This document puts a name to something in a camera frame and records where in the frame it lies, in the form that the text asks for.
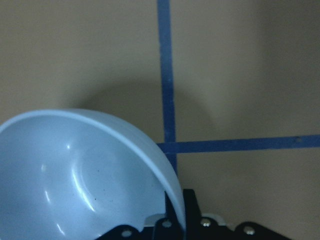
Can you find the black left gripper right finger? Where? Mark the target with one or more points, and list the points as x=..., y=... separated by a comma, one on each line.
x=212, y=227

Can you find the light blue bowl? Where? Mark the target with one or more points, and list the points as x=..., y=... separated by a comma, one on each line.
x=75, y=174

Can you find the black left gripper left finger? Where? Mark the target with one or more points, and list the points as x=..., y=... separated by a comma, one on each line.
x=165, y=228

